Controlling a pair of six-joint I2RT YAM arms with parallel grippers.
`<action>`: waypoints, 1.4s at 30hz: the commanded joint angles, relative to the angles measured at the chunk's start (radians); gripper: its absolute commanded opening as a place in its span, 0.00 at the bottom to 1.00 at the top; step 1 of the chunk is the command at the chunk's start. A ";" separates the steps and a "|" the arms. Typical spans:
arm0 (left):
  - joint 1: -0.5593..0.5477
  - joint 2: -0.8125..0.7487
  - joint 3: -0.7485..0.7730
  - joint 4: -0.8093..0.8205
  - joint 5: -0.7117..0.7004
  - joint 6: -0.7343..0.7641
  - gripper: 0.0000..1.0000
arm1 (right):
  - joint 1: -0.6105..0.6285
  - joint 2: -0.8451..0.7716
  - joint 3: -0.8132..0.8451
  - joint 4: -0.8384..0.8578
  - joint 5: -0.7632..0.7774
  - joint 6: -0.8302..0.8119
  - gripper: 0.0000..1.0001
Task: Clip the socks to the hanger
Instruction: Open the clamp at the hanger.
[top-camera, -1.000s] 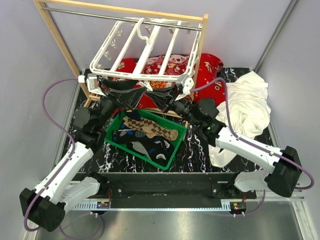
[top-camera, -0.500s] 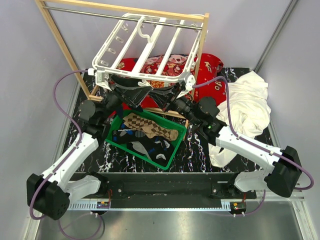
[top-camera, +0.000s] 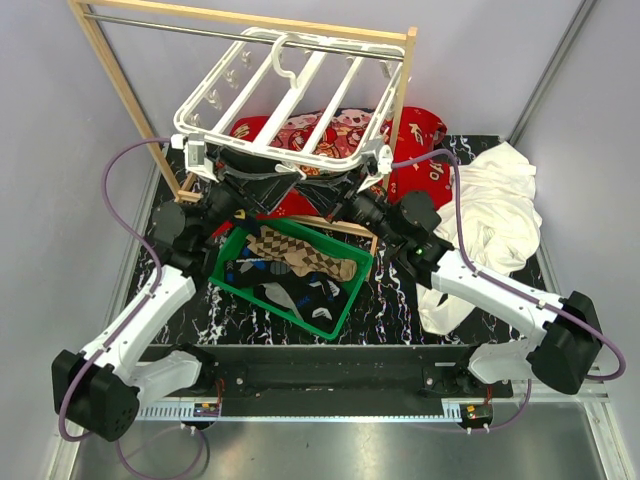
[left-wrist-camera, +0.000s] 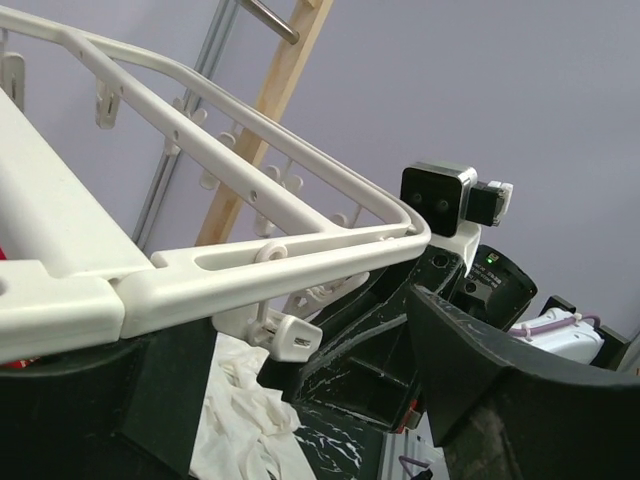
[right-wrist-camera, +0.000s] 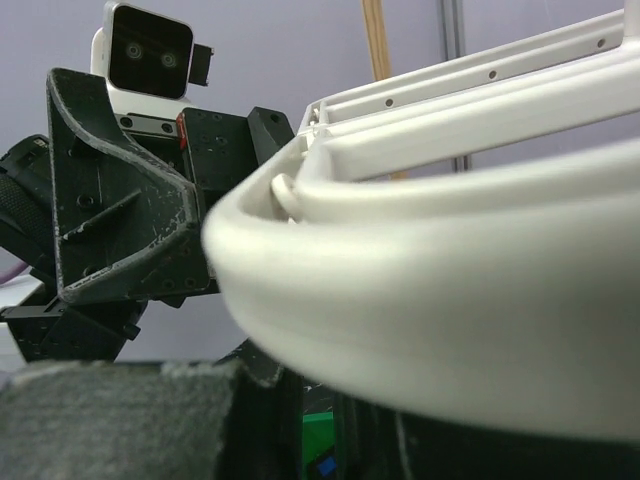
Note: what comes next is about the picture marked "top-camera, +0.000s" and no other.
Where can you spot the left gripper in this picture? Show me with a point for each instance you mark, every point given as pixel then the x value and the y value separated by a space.
pixel 266 193

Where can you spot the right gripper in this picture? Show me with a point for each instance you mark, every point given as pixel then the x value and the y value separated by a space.
pixel 336 194

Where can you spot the white plastic clip hanger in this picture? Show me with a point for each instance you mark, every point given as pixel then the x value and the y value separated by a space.
pixel 296 58

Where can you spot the navy santa christmas sock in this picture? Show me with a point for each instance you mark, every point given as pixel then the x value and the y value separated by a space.
pixel 248 195

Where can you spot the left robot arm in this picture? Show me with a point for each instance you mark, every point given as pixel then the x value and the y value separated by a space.
pixel 100 389

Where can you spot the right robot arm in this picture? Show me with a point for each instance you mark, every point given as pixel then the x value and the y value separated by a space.
pixel 560 335

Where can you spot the red printed pillow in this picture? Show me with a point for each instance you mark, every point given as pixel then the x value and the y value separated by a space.
pixel 419 133

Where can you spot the green plastic basket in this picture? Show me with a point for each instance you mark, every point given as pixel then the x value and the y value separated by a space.
pixel 236 247

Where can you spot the beige argyle sock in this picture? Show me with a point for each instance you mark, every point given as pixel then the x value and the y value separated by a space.
pixel 299 255

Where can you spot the black blue sports sock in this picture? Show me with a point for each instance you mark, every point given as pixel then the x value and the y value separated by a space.
pixel 250 272

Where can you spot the black grey sports sock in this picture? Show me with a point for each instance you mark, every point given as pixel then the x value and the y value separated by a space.
pixel 318 303

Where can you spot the white crumpled cloth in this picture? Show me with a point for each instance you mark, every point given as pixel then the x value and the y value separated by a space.
pixel 501 228

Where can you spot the black base crossbar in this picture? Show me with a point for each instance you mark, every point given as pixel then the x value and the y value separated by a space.
pixel 435 370

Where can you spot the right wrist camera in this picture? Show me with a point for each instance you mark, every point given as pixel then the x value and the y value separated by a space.
pixel 377 158

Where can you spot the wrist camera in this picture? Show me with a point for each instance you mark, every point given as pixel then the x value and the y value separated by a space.
pixel 377 158
pixel 196 158

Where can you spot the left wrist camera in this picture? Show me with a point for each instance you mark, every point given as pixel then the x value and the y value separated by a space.
pixel 196 158

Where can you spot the wooden clothes rack frame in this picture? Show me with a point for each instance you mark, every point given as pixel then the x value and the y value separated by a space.
pixel 390 127

